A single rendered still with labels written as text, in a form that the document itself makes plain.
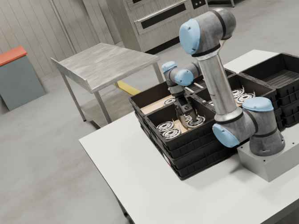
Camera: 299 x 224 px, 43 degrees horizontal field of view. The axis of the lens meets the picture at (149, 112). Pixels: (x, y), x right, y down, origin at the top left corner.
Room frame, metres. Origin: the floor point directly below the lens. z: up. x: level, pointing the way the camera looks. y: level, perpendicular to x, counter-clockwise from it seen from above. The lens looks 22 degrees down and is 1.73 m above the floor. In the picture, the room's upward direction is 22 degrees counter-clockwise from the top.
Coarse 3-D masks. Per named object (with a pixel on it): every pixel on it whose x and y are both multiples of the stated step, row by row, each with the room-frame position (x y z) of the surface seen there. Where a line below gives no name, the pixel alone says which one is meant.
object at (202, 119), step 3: (198, 117) 1.82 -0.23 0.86; (201, 117) 1.80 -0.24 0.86; (189, 120) 1.82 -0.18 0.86; (201, 120) 1.76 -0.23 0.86; (204, 120) 1.75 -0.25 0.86; (189, 123) 1.79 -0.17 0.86; (198, 123) 1.75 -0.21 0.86; (201, 123) 1.74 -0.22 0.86; (189, 126) 1.75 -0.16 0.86; (192, 126) 1.74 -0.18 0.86; (195, 126) 1.73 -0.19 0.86
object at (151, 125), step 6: (186, 96) 1.98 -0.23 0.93; (192, 96) 1.95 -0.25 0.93; (198, 102) 1.85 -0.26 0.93; (162, 108) 1.95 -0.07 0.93; (210, 108) 1.71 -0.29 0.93; (150, 114) 1.94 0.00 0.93; (210, 120) 1.59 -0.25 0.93; (150, 126) 1.82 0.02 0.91; (198, 126) 1.58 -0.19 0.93; (204, 126) 1.58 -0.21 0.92; (156, 132) 1.71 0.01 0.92; (186, 132) 1.57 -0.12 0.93; (192, 132) 1.57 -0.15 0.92; (162, 138) 1.60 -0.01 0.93; (174, 138) 1.56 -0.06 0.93; (180, 138) 1.56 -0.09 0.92; (168, 144) 1.55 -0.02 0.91
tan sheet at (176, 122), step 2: (198, 116) 1.89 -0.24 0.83; (176, 120) 1.95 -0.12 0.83; (178, 120) 1.94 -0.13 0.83; (174, 122) 1.94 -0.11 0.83; (176, 122) 1.93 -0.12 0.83; (178, 122) 1.92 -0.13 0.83; (176, 124) 1.90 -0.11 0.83; (178, 124) 1.89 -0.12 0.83; (180, 124) 1.88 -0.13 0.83; (176, 126) 1.88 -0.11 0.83; (178, 126) 1.87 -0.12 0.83; (180, 126) 1.86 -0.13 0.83; (182, 126) 1.85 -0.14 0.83; (182, 128) 1.82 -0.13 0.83; (184, 128) 1.82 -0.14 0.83; (182, 130) 1.80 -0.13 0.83; (184, 130) 1.80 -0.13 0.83; (186, 130) 1.79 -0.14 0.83; (182, 132) 1.78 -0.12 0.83
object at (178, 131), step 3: (171, 129) 1.80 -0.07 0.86; (174, 129) 1.79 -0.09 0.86; (177, 129) 1.78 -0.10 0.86; (165, 132) 1.79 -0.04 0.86; (177, 132) 1.74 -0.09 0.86; (180, 132) 1.73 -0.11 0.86; (165, 135) 1.76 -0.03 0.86; (174, 135) 1.72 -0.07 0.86; (177, 135) 1.71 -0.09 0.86; (168, 138) 1.72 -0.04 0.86; (171, 138) 1.71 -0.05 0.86
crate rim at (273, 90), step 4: (232, 76) 2.01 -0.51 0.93; (240, 76) 1.97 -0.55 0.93; (244, 76) 1.94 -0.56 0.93; (252, 80) 1.84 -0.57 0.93; (256, 80) 1.82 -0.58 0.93; (260, 84) 1.76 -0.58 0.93; (264, 84) 1.74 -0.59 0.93; (204, 88) 1.99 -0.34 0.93; (268, 88) 1.69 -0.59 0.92; (272, 88) 1.66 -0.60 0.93; (196, 92) 1.98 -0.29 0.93; (268, 92) 1.64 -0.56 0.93; (272, 92) 1.63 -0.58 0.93; (276, 92) 1.64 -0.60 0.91; (196, 96) 1.93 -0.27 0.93; (260, 96) 1.63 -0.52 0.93; (264, 96) 1.62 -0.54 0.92; (268, 96) 1.63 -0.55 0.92; (208, 104) 1.77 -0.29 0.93
